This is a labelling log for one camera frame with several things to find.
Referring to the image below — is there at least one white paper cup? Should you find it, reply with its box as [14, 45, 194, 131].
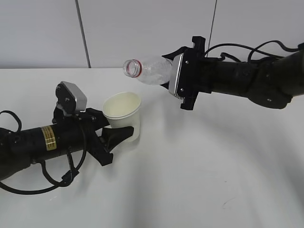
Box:
[102, 92, 141, 142]

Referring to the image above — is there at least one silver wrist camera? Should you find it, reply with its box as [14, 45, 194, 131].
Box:
[168, 53, 188, 101]
[55, 81, 87, 116]

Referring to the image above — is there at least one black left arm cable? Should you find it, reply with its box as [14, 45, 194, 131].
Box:
[0, 110, 87, 196]

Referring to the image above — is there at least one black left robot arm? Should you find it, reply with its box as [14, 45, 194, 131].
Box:
[0, 108, 134, 180]

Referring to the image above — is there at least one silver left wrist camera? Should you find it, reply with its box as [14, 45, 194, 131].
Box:
[55, 81, 87, 116]

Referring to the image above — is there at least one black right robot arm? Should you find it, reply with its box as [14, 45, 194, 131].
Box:
[162, 36, 304, 110]

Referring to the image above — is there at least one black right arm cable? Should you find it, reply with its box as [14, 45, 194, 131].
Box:
[204, 40, 304, 64]

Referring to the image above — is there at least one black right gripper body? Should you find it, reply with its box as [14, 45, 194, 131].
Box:
[179, 36, 211, 110]

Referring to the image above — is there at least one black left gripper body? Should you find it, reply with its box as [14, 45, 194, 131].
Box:
[52, 108, 113, 166]

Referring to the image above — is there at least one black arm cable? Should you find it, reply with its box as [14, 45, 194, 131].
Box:
[204, 40, 304, 64]
[0, 110, 87, 196]

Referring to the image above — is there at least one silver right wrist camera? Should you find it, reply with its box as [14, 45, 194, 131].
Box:
[168, 53, 188, 101]

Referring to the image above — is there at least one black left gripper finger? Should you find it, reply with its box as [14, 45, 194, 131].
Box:
[101, 126, 134, 152]
[85, 108, 110, 130]

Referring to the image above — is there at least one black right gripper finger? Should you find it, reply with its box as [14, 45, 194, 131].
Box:
[162, 46, 192, 60]
[161, 82, 169, 89]

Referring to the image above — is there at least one clear plastic water bottle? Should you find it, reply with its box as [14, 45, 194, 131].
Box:
[123, 56, 173, 85]

